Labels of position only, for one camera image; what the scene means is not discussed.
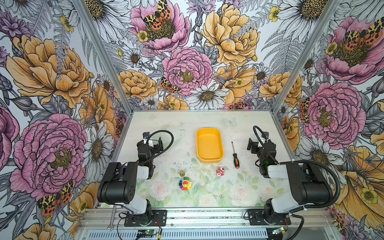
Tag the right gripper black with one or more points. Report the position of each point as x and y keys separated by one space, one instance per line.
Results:
x=256 y=146

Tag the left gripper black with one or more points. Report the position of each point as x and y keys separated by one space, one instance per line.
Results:
x=154 y=144

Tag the black orange handle screwdriver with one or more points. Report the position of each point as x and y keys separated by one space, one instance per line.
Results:
x=235 y=156

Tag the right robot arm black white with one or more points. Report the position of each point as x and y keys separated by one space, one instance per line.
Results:
x=308 y=188

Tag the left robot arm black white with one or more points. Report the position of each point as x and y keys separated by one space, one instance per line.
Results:
x=118 y=185

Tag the yellow plastic bin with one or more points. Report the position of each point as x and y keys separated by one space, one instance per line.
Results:
x=209 y=145

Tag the pink red small toy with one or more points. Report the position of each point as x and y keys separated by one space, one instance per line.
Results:
x=220 y=171

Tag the rainbow flower toy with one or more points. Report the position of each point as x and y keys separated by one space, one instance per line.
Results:
x=185 y=184

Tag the green circuit board right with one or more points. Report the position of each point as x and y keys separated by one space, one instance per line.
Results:
x=280 y=230

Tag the green circuit board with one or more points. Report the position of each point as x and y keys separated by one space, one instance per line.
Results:
x=280 y=230
x=146 y=234

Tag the green circuit board left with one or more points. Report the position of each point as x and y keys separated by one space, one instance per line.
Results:
x=146 y=234

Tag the silver wrench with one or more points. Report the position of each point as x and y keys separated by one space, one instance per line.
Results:
x=112 y=218

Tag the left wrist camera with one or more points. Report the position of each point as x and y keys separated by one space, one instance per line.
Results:
x=146 y=135

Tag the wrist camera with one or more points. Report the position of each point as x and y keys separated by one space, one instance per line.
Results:
x=146 y=135
x=265 y=137

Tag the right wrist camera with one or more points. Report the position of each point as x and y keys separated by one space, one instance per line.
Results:
x=265 y=137

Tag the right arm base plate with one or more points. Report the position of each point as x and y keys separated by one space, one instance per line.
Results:
x=259 y=217

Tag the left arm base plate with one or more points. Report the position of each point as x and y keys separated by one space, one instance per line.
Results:
x=154 y=219

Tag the aluminium front rail frame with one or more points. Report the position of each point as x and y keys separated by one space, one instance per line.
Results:
x=209 y=224

